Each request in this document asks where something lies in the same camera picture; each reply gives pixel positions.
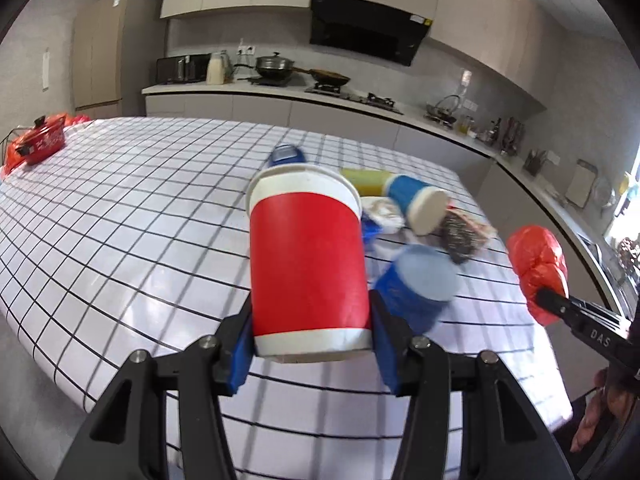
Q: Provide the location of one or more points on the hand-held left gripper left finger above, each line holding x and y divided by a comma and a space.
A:
240, 355

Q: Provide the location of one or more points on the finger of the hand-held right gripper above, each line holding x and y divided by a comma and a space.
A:
575, 317

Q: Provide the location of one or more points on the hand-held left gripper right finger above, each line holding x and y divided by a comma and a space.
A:
387, 355

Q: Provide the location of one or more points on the red plastic bag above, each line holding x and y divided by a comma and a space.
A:
540, 255

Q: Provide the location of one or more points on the red paper cup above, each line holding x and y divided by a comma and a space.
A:
305, 270

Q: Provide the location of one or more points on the blue paper cup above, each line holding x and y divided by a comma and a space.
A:
415, 290
407, 195

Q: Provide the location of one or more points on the blue drink can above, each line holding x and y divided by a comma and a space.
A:
286, 155

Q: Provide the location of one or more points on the person's right hand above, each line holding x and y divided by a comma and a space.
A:
597, 410

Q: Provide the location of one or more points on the blue plastic wrapper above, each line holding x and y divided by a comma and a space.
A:
370, 232

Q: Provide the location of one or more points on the metal strainer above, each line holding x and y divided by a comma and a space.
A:
604, 192

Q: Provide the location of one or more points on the white cutting board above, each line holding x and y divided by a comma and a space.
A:
580, 185

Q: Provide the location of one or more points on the dark snack wrapper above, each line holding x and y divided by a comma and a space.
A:
457, 237

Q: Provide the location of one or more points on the crumpled white tissue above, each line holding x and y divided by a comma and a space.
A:
382, 212

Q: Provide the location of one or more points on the dark utensil holder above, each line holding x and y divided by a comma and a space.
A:
534, 165

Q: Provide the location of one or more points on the white black checkered tablecloth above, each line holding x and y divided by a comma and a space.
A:
125, 240

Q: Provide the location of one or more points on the yellow green sponge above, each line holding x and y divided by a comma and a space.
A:
365, 180

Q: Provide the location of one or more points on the knife block with utensils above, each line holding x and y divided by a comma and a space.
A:
512, 137

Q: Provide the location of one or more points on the dark glass bottle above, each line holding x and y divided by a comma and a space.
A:
497, 132

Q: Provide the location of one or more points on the yellow jar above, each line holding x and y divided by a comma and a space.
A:
465, 127

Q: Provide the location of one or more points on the steel kettle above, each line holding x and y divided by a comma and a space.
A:
442, 112

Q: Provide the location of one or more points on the black gas stove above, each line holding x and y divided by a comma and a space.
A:
350, 97

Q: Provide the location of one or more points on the black induction cooker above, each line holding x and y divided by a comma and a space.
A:
267, 81

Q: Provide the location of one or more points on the black frying pan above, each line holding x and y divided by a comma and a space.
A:
330, 78

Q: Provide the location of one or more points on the white plastic jug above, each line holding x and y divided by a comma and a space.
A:
216, 71

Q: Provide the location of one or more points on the orange plastic bag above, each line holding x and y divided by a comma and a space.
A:
77, 120

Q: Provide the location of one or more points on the red cooking pot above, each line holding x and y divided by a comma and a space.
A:
42, 142

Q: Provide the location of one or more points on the clear bottle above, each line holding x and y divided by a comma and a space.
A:
228, 65

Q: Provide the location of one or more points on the black microwave oven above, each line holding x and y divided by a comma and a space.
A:
182, 69

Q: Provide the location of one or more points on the steel pot with lid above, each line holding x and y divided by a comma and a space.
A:
274, 65

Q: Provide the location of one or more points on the beige refrigerator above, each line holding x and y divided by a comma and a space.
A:
115, 55

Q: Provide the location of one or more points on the black range hood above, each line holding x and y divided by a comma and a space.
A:
370, 25

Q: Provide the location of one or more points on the white paper strip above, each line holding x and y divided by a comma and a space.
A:
47, 70

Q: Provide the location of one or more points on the white wall outlet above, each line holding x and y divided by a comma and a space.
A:
469, 105
247, 50

